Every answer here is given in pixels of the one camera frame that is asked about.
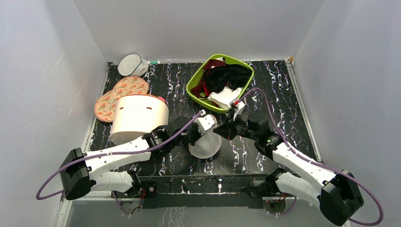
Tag beige mesh cylindrical laundry bag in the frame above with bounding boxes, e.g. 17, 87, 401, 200
188, 126, 222, 159

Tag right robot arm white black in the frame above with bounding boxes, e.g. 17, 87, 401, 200
213, 114, 364, 226

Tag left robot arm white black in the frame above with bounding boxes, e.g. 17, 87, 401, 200
60, 115, 215, 201

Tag black lace bra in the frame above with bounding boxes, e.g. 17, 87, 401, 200
205, 64, 253, 93

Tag floral peach bra wash bag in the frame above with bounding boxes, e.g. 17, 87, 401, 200
94, 76, 149, 123

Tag white grey-trimmed mesh bag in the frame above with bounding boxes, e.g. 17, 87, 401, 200
117, 54, 149, 77

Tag white folded garment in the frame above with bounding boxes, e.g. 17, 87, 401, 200
207, 87, 243, 110

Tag green plastic basket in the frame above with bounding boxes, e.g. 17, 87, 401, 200
186, 54, 254, 114

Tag dark red garment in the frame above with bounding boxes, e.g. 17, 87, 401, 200
190, 58, 226, 100

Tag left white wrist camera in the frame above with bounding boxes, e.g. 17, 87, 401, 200
194, 110, 217, 135

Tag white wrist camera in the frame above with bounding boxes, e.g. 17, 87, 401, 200
194, 110, 217, 135
229, 99, 245, 121

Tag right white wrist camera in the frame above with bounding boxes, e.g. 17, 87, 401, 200
229, 99, 245, 121

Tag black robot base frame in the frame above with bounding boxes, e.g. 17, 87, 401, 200
113, 175, 301, 217

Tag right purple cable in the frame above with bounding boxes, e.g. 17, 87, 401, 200
233, 87, 385, 227

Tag purple cable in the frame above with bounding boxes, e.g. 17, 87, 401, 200
233, 87, 385, 227
35, 110, 208, 217

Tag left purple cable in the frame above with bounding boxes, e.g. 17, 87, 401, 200
35, 110, 208, 217

